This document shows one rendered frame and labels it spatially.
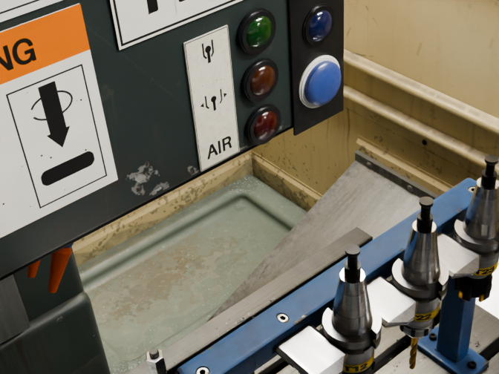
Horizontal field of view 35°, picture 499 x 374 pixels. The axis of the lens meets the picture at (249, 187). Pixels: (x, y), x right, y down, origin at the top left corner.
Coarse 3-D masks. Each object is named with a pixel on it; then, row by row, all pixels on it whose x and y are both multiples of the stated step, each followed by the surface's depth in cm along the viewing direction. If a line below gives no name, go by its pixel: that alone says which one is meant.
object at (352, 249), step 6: (348, 246) 78; (354, 246) 78; (348, 252) 77; (354, 252) 77; (348, 258) 78; (354, 258) 78; (348, 264) 78; (354, 264) 78; (360, 264) 79; (348, 270) 78; (354, 270) 78; (360, 270) 79; (348, 276) 79; (354, 276) 79; (360, 276) 79
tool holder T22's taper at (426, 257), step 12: (432, 228) 84; (408, 240) 86; (420, 240) 84; (432, 240) 84; (408, 252) 86; (420, 252) 85; (432, 252) 85; (408, 264) 87; (420, 264) 86; (432, 264) 86; (408, 276) 87; (420, 276) 87; (432, 276) 87
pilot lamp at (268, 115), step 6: (264, 114) 48; (270, 114) 49; (258, 120) 48; (264, 120) 48; (270, 120) 49; (276, 120) 49; (258, 126) 48; (264, 126) 48; (270, 126) 49; (276, 126) 49; (258, 132) 49; (264, 132) 49; (270, 132) 49; (258, 138) 49; (264, 138) 49
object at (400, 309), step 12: (372, 288) 89; (384, 288) 88; (396, 288) 88; (372, 300) 87; (384, 300) 87; (396, 300) 87; (408, 300) 87; (384, 312) 85; (396, 312) 85; (408, 312) 85; (384, 324) 84; (396, 324) 84
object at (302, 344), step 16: (288, 336) 84; (304, 336) 84; (320, 336) 83; (288, 352) 82; (304, 352) 82; (320, 352) 82; (336, 352) 82; (304, 368) 80; (320, 368) 80; (336, 368) 80
